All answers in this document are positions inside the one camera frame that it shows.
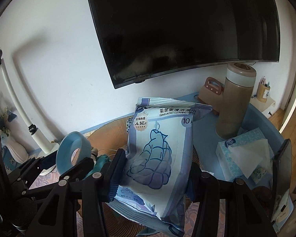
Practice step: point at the small blue round dish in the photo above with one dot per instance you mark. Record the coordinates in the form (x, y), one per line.
(72, 142)

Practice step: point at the blue down jacket wipes pack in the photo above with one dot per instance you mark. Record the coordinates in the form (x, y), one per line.
(159, 157)

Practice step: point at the black wall television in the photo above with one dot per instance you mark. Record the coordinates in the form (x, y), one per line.
(142, 39)

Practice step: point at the amber glass bowl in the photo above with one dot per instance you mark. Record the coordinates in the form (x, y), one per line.
(107, 139)

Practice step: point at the teal cloth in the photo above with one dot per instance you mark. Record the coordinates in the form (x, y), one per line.
(100, 162)

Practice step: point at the beige thermos bottle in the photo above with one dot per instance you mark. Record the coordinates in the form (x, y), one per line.
(239, 84)

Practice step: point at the white ribbed vase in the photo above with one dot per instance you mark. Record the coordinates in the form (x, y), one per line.
(17, 151)

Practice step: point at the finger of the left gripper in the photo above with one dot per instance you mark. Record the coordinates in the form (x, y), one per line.
(30, 170)

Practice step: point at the white desk lamp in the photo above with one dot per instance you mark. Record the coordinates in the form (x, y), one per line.
(47, 147)

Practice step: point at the blue tissue box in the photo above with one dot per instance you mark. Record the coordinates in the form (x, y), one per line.
(248, 155)

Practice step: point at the blue checked scrunchie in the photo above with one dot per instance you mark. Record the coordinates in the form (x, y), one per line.
(129, 123)

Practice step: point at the wooden pen holder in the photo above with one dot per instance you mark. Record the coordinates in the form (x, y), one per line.
(263, 90)

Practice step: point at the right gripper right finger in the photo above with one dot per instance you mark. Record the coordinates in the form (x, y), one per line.
(244, 215)

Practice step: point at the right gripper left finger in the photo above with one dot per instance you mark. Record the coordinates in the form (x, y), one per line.
(57, 202)

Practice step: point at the blue white artificial flowers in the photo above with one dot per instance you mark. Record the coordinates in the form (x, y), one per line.
(6, 116)

